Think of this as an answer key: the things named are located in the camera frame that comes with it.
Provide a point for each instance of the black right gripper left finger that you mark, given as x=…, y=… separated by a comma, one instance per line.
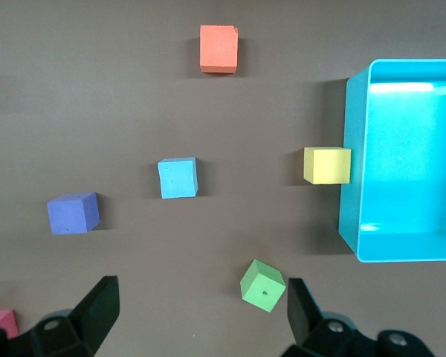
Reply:
x=93, y=320

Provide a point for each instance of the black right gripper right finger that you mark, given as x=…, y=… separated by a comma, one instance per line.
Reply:
x=308, y=327

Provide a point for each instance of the light blue foam block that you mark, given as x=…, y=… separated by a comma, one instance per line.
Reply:
x=176, y=178

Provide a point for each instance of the green foam block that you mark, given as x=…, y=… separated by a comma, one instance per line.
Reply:
x=260, y=290

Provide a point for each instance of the purple foam block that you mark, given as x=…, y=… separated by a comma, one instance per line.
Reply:
x=68, y=217

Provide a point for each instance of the yellow foam block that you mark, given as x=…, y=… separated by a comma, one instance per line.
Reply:
x=329, y=165

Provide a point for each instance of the cyan plastic bin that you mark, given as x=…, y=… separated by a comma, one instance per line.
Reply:
x=401, y=167

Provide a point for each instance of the brown table cover sheet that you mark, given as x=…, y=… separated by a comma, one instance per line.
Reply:
x=134, y=111

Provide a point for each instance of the orange foam block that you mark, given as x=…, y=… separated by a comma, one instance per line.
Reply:
x=217, y=48

